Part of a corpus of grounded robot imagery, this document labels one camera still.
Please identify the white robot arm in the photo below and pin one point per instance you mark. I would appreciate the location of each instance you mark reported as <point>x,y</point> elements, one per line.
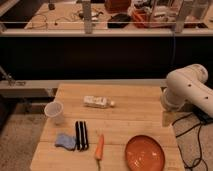
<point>188,84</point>

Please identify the orange carrot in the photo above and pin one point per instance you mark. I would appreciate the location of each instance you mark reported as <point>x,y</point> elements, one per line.
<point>99,151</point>

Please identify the black striped block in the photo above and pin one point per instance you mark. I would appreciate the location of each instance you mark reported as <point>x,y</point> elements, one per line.
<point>82,142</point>

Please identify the black bag on bench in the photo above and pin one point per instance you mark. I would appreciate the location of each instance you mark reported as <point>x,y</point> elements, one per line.
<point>119,20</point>

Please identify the blue sponge cloth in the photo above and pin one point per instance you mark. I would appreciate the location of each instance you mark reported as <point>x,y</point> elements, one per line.
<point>65,141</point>

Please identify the orange plate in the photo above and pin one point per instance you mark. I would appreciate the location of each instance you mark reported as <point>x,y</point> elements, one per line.
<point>143,153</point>

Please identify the red box on bench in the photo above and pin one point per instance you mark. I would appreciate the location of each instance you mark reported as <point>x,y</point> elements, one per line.
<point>113,6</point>

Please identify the metal post on bench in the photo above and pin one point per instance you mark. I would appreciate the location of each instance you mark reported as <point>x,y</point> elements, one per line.
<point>86,6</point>

